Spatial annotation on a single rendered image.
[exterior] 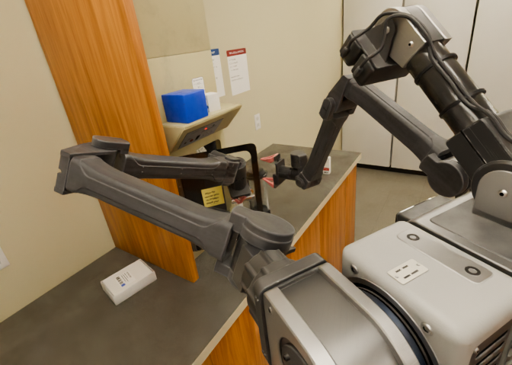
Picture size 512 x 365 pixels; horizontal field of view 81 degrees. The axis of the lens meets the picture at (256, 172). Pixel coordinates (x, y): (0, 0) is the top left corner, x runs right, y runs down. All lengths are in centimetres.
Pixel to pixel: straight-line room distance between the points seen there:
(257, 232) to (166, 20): 83
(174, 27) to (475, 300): 104
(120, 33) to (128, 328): 88
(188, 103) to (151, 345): 74
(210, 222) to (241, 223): 5
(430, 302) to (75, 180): 53
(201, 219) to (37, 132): 96
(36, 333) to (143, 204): 87
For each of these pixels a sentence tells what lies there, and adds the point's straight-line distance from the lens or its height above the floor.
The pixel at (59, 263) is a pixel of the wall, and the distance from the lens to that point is 148.
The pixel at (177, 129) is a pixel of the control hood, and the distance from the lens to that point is 98.
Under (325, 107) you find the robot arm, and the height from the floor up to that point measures 152.
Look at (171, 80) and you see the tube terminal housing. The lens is 109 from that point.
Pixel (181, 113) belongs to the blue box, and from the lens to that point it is 99.
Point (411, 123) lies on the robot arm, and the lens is 80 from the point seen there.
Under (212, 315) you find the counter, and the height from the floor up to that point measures 94.
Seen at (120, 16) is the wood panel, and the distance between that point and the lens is 92.
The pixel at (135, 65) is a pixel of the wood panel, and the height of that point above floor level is 170.
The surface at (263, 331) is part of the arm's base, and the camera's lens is 37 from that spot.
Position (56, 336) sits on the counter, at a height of 94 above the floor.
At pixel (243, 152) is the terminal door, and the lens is 109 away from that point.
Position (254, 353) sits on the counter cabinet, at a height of 59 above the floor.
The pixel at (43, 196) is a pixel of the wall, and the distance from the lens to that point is 137.
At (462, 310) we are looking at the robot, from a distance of 30.
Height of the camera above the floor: 174
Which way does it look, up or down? 24 degrees down
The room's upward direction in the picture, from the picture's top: 7 degrees counter-clockwise
